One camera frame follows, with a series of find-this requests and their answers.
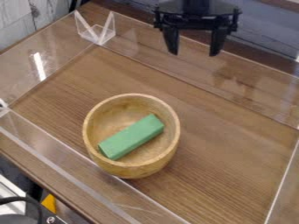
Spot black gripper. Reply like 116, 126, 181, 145
153, 0, 241, 56

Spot green rectangular block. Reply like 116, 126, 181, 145
97, 114, 164, 160

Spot brown wooden bowl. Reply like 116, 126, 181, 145
81, 93, 181, 179

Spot clear acrylic corner bracket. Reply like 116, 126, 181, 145
73, 11, 116, 46

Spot clear acrylic front wall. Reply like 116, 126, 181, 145
0, 100, 189, 224

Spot black cable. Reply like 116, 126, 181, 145
0, 196, 44, 224

